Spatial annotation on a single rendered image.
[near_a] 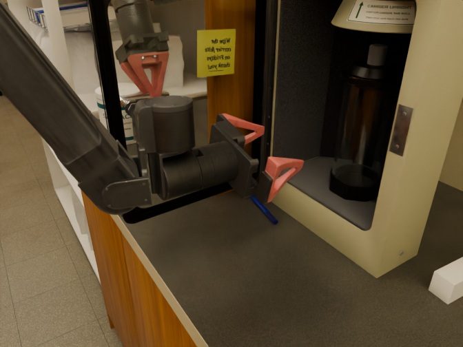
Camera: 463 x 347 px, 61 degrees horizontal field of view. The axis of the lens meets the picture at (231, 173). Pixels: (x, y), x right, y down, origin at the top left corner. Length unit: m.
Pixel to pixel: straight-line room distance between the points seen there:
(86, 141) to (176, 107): 0.11
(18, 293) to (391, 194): 1.89
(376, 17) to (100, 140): 0.41
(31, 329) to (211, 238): 1.38
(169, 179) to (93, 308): 1.57
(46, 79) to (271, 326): 0.43
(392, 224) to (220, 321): 0.30
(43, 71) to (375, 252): 0.54
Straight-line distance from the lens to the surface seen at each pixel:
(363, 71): 0.68
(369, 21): 0.63
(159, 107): 0.46
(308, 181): 0.80
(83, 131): 0.46
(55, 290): 2.16
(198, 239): 0.76
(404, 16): 0.63
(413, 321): 0.67
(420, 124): 0.59
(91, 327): 1.93
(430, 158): 0.65
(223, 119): 0.58
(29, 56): 0.45
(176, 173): 0.48
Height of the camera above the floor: 1.40
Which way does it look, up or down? 28 degrees down
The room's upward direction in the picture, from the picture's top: straight up
